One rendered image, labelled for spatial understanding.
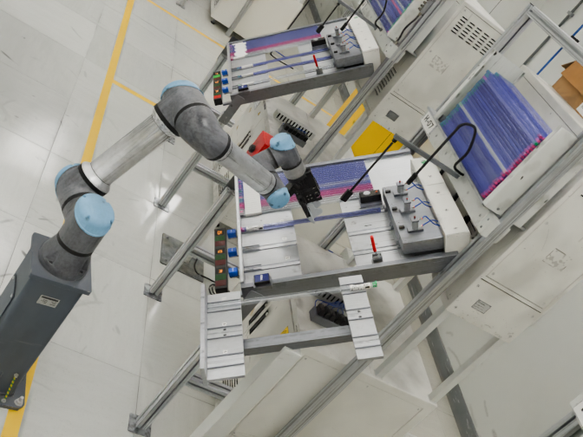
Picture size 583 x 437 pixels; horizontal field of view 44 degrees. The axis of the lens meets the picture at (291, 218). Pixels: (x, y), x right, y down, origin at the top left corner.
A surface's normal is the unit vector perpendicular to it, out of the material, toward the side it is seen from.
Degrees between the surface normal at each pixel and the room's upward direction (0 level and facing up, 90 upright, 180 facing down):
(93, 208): 7
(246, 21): 90
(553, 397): 90
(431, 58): 90
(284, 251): 43
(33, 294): 90
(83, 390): 0
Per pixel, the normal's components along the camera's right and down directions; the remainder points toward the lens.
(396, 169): -0.12, -0.81
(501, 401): -0.81, -0.44
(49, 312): 0.22, 0.63
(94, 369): 0.58, -0.69
